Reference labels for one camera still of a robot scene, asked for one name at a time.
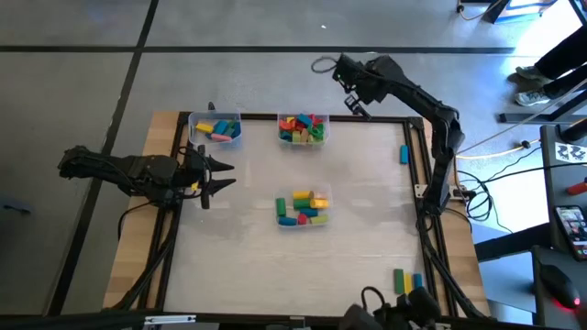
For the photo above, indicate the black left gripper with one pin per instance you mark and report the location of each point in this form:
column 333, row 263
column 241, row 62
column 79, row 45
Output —
column 188, row 176

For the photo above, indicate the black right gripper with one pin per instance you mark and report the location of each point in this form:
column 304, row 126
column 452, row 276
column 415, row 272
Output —
column 362, row 78

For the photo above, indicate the pink wooden plank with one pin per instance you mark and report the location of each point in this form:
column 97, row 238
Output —
column 221, row 137

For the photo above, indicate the red wooden arch block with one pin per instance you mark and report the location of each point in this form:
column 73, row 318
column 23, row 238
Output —
column 315, row 120

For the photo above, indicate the green wooden plank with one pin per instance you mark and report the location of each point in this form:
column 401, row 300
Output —
column 230, row 129
column 399, row 281

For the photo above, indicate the long blue wooden cylinder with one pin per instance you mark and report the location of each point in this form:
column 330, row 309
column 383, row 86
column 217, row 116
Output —
column 221, row 127

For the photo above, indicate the blue wooden block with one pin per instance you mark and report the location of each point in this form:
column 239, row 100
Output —
column 236, row 129
column 285, row 135

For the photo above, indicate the teal wooden plank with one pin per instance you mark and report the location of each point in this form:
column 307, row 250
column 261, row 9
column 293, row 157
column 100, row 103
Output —
column 304, row 120

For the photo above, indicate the natural wooden block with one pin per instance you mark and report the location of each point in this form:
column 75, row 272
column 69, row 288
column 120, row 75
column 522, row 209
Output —
column 305, row 135

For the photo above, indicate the orange-red wooden arch block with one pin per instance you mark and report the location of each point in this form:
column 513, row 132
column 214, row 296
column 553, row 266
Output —
column 285, row 124

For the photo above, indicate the yellow wooden cylinder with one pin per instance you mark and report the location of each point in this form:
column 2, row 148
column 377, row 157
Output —
column 319, row 203
column 302, row 194

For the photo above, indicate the blue wooden plank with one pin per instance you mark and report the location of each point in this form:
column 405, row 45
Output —
column 404, row 154
column 417, row 280

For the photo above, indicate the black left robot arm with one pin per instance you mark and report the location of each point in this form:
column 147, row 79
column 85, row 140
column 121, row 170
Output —
column 114, row 169

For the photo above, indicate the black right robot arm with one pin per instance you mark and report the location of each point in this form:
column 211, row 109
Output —
column 435, row 119

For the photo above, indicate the clear plastic bin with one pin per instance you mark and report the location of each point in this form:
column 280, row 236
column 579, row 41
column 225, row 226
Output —
column 280, row 144
column 195, row 142
column 293, row 227

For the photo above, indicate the black table clamp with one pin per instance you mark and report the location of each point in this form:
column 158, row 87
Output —
column 211, row 106

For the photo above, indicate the grey floor stand bar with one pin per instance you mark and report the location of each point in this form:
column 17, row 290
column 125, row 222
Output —
column 518, row 117

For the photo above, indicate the person's shoe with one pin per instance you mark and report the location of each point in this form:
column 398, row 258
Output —
column 532, row 72
column 532, row 97

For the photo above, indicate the yellow wooden plank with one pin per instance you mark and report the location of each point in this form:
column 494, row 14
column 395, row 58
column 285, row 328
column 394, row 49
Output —
column 408, row 283

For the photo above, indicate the blue box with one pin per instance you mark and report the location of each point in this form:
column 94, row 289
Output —
column 523, row 11

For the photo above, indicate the black desk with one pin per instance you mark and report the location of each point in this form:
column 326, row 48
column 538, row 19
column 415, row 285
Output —
column 550, row 183

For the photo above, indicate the black device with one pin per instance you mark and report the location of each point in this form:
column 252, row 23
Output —
column 413, row 307

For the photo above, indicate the person's leg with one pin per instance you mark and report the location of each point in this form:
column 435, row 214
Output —
column 566, row 52
column 568, row 81

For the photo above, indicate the printed black-white marker sheet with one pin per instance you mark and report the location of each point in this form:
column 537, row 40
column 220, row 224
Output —
column 570, row 151

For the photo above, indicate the orange marker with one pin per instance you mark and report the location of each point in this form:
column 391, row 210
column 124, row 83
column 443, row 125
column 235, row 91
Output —
column 578, row 188

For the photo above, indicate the smartphone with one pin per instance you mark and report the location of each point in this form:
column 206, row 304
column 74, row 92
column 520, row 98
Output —
column 571, row 231

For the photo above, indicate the black computer mouse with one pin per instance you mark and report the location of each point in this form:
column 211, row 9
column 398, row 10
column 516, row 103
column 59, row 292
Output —
column 559, row 286

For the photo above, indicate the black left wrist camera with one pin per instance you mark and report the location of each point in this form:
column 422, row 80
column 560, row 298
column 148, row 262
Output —
column 195, row 156

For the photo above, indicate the black aluminium table frame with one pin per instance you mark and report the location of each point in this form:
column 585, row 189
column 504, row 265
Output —
column 259, row 116

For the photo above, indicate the silver metal bracket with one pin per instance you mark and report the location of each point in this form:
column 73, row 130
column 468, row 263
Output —
column 169, row 319

